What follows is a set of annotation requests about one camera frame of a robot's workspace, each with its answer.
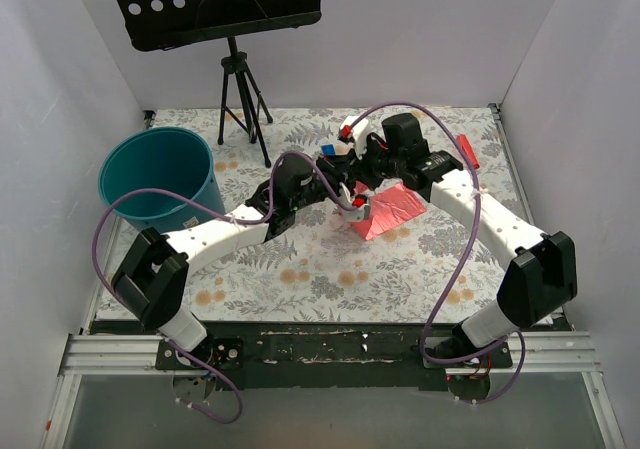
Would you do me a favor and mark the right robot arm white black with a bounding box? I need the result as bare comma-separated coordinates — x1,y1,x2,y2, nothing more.
339,113,577,367

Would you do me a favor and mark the black music stand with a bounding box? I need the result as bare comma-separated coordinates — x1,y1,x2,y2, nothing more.
116,0,322,145

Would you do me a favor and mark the purple cable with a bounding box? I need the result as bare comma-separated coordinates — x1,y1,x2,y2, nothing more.
91,150,366,424
349,101,526,405

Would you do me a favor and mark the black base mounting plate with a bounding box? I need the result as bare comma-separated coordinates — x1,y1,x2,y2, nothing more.
154,318,516,393

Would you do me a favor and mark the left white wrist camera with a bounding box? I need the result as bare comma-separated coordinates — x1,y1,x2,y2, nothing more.
338,186,371,223

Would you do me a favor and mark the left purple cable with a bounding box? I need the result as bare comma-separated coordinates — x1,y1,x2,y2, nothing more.
91,150,366,424

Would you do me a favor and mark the colourful toy brick car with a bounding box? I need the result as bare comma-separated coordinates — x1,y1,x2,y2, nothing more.
321,144,336,156

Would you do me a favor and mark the red plastic trash bag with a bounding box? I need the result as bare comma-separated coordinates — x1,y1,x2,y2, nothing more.
348,182,426,241

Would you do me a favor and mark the red trash bag roll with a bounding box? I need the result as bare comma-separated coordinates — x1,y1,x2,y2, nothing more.
456,134,480,170

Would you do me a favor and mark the aluminium frame rail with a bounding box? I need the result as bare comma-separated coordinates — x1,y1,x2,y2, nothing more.
44,331,624,448

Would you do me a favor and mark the teal plastic trash bin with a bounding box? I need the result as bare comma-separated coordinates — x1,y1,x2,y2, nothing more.
98,127,226,233

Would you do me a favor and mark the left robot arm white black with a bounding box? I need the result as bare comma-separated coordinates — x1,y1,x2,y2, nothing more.
105,151,360,369

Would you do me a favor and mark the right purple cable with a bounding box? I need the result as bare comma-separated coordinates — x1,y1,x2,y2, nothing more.
349,101,526,405

